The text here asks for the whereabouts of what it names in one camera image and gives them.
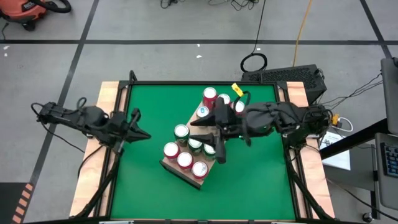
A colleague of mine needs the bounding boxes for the green mat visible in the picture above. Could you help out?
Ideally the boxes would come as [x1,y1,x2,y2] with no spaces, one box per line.
[74,70,335,224]

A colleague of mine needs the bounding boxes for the orange shop vacuum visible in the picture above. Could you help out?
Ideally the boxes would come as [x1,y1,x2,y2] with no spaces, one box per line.
[0,0,47,32]

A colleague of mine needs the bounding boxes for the black floor cable bundle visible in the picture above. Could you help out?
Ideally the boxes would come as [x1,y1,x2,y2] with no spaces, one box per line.
[208,0,261,12]
[160,0,187,9]

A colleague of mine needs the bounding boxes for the black keyboard with blue keys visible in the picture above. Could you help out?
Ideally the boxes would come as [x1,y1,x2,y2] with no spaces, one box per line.
[381,142,398,178]

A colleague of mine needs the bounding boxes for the black vacuum hose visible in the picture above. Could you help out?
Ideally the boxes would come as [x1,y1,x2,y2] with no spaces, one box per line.
[30,0,72,14]

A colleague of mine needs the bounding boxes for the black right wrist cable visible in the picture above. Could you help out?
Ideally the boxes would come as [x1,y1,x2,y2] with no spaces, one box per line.
[233,90,252,108]

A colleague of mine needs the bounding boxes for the flat computer monitor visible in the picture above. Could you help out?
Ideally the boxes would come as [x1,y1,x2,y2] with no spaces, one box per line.
[379,57,398,134]

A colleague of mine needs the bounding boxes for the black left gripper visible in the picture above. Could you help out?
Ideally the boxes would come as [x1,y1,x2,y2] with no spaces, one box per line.
[113,108,152,154]

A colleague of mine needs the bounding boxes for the black desk beam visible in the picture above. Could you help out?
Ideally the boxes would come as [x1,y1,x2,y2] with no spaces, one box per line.
[318,118,389,160]

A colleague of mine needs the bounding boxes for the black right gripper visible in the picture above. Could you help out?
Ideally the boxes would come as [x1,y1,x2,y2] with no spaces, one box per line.
[189,96,246,165]

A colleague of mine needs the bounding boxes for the black coiled floor cable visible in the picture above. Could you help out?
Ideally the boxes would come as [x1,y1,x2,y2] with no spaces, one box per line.
[239,0,268,73]

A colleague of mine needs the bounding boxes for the black orange striped floor mat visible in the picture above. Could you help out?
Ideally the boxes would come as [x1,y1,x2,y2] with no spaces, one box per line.
[0,182,34,224]

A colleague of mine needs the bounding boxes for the white printed paper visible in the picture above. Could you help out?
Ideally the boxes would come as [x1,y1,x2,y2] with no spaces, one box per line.
[318,130,351,171]

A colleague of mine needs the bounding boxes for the light wooden side board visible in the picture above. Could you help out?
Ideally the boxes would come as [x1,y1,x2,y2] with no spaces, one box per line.
[276,81,336,218]
[68,81,130,218]

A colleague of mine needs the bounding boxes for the dark grey desk surface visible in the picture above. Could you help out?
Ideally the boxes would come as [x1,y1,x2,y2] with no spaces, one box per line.
[322,146,379,191]

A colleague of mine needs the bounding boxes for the yellow tape tag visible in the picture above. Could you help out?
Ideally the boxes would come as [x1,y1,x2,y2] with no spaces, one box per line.
[231,82,244,97]

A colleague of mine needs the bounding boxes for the blue silver Red Bull can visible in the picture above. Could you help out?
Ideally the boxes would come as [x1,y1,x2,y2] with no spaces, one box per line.
[195,105,210,119]

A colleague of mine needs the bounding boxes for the grey keyboard stand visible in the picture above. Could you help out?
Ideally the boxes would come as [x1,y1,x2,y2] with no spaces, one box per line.
[374,132,398,211]

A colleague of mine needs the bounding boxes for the yellow extension cord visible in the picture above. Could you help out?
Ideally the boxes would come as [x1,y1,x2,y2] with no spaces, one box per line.
[292,0,313,68]

